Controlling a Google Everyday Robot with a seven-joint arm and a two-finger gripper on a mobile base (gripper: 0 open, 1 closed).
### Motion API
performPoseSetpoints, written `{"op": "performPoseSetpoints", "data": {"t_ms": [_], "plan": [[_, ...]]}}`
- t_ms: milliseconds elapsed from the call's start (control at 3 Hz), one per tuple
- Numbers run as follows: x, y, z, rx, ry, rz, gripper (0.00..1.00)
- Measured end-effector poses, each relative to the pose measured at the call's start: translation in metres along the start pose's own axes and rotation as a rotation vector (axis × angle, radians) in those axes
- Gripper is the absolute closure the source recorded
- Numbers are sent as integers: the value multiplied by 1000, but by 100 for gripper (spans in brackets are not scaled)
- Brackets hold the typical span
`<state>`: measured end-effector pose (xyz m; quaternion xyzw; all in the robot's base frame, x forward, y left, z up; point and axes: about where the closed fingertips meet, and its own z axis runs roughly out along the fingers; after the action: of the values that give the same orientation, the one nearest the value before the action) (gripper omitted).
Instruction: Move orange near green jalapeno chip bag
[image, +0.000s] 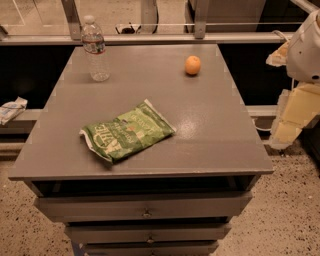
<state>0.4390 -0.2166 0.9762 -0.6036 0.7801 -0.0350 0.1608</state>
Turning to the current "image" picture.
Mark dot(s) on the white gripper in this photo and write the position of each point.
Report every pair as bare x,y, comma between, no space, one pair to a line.
304,55

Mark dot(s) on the orange fruit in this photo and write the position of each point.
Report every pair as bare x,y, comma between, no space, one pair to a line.
192,65

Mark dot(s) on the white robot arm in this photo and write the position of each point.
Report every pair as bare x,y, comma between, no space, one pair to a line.
297,107

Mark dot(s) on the green jalapeno chip bag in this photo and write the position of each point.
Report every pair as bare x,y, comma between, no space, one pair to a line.
127,134

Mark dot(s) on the top grey drawer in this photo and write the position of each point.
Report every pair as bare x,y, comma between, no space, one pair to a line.
143,207

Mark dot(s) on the grey drawer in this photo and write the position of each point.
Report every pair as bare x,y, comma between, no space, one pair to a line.
143,207
148,233
182,248

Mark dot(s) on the grey drawer cabinet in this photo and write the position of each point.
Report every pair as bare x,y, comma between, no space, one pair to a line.
154,161

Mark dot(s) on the middle grey drawer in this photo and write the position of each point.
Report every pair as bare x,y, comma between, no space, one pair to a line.
148,233

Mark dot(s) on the bottom grey drawer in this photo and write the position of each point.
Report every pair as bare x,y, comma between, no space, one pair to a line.
182,248

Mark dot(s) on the clear plastic water bottle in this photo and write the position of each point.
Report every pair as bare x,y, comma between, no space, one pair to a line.
95,49

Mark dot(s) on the white wipes packet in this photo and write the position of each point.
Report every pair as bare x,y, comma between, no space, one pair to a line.
12,109

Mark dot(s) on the metal railing frame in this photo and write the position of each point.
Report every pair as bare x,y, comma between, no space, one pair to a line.
59,22

